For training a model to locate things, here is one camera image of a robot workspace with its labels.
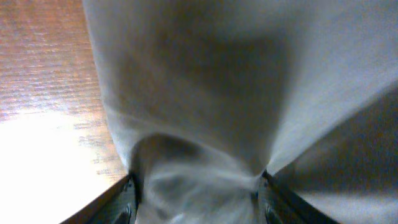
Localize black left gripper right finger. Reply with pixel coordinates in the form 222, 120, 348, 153
257, 171, 338, 224

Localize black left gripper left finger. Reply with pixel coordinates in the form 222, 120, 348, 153
62, 174, 139, 224

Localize grey shorts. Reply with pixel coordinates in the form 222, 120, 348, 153
83, 0, 397, 223

